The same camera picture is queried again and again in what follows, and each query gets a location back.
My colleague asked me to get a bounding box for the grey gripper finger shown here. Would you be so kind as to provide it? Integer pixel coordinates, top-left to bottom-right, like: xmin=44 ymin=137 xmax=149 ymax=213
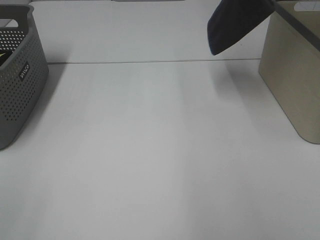
xmin=268 ymin=0 xmax=320 ymax=52

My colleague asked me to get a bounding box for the dark grey towel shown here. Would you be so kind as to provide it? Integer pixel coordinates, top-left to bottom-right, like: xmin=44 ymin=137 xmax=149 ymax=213
xmin=207 ymin=0 xmax=275 ymax=56

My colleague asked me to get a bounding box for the beige plastic basket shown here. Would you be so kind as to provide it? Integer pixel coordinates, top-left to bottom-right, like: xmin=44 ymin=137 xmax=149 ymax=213
xmin=259 ymin=0 xmax=320 ymax=144

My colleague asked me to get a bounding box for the grey perforated plastic basket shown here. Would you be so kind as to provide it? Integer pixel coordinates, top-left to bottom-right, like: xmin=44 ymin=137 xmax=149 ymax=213
xmin=0 ymin=4 xmax=49 ymax=149

